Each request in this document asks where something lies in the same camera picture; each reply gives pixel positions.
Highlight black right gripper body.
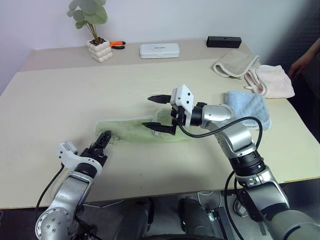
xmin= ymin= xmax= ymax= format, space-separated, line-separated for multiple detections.
xmin=170 ymin=104 xmax=187 ymax=126

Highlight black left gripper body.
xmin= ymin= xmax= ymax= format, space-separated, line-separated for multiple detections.
xmin=79 ymin=146 xmax=109 ymax=169

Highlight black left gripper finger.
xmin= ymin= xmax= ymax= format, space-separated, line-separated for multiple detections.
xmin=89 ymin=132 xmax=106 ymax=151
xmin=97 ymin=130 xmax=112 ymax=150

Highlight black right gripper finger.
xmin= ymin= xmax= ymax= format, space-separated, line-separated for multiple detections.
xmin=147 ymin=94 xmax=173 ymax=105
xmin=141 ymin=117 xmax=177 ymax=137

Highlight light green towel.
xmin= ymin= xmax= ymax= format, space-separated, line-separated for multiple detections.
xmin=94 ymin=108 xmax=194 ymax=146

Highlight light blue towel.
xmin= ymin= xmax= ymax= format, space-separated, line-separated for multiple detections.
xmin=223 ymin=90 xmax=272 ymax=131

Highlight beige towel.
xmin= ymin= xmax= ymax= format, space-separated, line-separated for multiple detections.
xmin=212 ymin=49 xmax=261 ymax=80

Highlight light pink towel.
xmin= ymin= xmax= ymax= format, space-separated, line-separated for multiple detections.
xmin=244 ymin=64 xmax=296 ymax=100

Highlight bystander bare hand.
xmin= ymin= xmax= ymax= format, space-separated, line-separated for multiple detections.
xmin=287 ymin=52 xmax=313 ymax=81

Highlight white flat tin case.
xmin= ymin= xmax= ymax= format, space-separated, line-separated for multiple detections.
xmin=139 ymin=42 xmax=181 ymax=60

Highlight white bubble plant pot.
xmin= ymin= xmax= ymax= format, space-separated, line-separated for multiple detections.
xmin=85 ymin=37 xmax=113 ymax=63

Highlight dark rounded leg cover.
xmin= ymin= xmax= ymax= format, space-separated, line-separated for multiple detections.
xmin=177 ymin=196 xmax=216 ymax=240
xmin=116 ymin=198 xmax=155 ymax=240

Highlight black rectangular box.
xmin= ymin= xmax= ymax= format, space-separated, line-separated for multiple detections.
xmin=206 ymin=35 xmax=243 ymax=49

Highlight grey metal stand base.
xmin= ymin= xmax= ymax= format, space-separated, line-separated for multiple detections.
xmin=197 ymin=190 xmax=236 ymax=240

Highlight green leafy plant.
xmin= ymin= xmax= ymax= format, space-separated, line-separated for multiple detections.
xmin=66 ymin=0 xmax=109 ymax=43

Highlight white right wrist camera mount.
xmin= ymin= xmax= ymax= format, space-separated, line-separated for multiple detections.
xmin=169 ymin=84 xmax=196 ymax=127

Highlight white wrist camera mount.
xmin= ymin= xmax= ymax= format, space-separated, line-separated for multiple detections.
xmin=55 ymin=141 xmax=103 ymax=176
xmin=169 ymin=84 xmax=196 ymax=127

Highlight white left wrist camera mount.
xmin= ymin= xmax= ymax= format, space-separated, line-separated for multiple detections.
xmin=55 ymin=141 xmax=103 ymax=176

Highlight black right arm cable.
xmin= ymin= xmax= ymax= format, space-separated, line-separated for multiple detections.
xmin=177 ymin=116 xmax=264 ymax=240

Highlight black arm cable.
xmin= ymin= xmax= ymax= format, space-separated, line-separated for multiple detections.
xmin=177 ymin=116 xmax=264 ymax=240
xmin=35 ymin=163 xmax=65 ymax=210

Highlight thin white floor cable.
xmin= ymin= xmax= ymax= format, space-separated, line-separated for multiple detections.
xmin=83 ymin=199 xmax=125 ymax=209

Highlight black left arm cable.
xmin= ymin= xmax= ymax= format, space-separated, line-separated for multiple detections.
xmin=35 ymin=163 xmax=65 ymax=210

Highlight orange handled pliers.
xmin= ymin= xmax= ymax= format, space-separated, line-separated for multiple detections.
xmin=109 ymin=39 xmax=127 ymax=51

